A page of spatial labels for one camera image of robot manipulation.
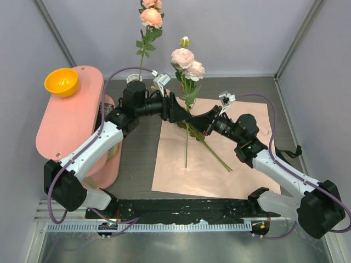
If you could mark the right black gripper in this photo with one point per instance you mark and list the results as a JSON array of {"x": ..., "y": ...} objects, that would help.
[{"x": 203, "y": 122}]

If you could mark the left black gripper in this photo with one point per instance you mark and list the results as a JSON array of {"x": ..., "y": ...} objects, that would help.
[{"x": 171, "y": 110}]

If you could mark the pink flower bouquet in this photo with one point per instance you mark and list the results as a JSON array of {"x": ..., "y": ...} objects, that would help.
[{"x": 204, "y": 176}]

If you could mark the pale pink rose stem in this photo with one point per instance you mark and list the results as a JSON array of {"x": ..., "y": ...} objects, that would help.
[{"x": 188, "y": 71}]

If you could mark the black ribbon gold lettering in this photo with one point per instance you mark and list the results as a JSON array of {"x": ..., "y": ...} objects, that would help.
[{"x": 288, "y": 153}]

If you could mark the peach rose stem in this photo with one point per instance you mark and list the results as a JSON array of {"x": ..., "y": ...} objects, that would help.
[{"x": 151, "y": 17}]

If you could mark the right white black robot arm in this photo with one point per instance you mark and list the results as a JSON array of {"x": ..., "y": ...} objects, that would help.
[{"x": 315, "y": 205}]

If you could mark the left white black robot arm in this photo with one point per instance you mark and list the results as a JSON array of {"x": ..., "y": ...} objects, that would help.
[{"x": 63, "y": 179}]

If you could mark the white ribbed ceramic vase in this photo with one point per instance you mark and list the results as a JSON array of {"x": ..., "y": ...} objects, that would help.
[{"x": 134, "y": 77}]

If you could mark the red leafy flower stem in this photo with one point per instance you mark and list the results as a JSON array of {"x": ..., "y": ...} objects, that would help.
[{"x": 194, "y": 133}]

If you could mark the black patterned box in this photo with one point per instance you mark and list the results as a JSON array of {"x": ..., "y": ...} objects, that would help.
[{"x": 107, "y": 109}]

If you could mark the pink tiered wooden shelf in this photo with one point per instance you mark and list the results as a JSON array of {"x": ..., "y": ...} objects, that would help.
[{"x": 69, "y": 122}]

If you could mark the orange plastic bowl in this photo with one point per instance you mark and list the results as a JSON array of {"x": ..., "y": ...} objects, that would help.
[{"x": 62, "y": 82}]

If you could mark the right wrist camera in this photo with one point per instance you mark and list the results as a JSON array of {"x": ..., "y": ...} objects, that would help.
[{"x": 227, "y": 100}]

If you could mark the black mounting base plate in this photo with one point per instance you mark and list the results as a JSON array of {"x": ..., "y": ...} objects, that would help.
[{"x": 186, "y": 211}]

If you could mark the slotted white cable duct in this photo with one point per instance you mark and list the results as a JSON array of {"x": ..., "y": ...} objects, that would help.
[{"x": 100, "y": 226}]

